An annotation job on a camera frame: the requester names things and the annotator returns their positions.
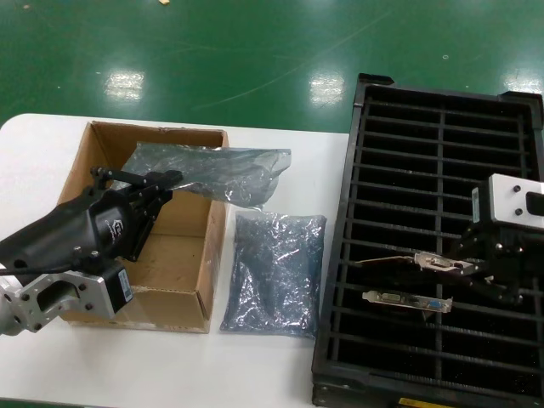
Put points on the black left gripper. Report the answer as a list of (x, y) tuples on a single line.
[(85, 231)]

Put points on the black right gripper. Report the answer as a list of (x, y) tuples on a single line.
[(510, 248)]

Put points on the graphics card with silver bracket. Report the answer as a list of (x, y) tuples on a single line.
[(433, 261), (404, 299)]

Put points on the grey antistatic bag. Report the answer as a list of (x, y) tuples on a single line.
[(212, 170), (272, 276)]

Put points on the open brown cardboard box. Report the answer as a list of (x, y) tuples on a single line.
[(170, 306)]

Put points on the black slotted plastic container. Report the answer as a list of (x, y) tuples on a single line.
[(442, 170)]

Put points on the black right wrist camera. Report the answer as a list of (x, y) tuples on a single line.
[(479, 204)]

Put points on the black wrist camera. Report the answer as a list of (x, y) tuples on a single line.
[(479, 204), (119, 289)]

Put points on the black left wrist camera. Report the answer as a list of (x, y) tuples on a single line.
[(119, 289)]

